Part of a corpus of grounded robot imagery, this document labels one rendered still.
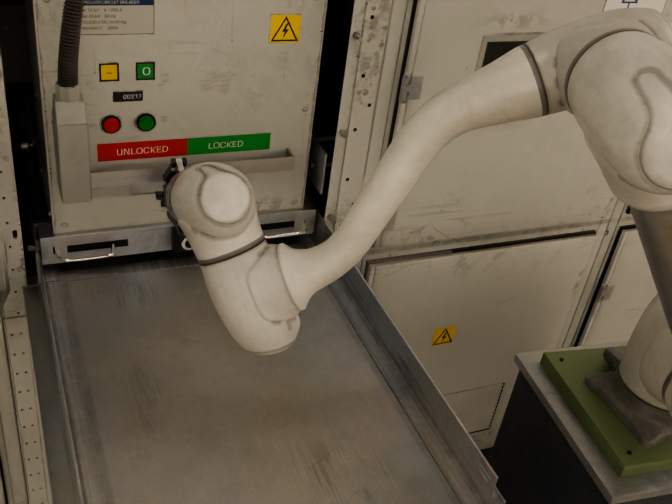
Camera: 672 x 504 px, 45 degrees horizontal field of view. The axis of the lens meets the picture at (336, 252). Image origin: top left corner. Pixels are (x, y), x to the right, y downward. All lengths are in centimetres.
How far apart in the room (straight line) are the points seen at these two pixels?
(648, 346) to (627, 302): 82
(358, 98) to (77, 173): 53
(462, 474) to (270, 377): 35
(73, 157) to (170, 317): 34
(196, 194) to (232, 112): 46
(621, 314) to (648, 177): 143
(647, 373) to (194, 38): 97
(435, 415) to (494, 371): 88
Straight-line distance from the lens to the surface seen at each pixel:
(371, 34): 149
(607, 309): 229
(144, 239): 159
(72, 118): 134
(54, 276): 158
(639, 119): 93
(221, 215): 107
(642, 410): 157
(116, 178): 147
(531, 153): 179
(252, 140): 155
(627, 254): 219
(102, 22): 139
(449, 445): 131
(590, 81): 100
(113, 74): 143
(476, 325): 203
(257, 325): 114
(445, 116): 109
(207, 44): 144
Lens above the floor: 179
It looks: 34 degrees down
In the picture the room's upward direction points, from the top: 9 degrees clockwise
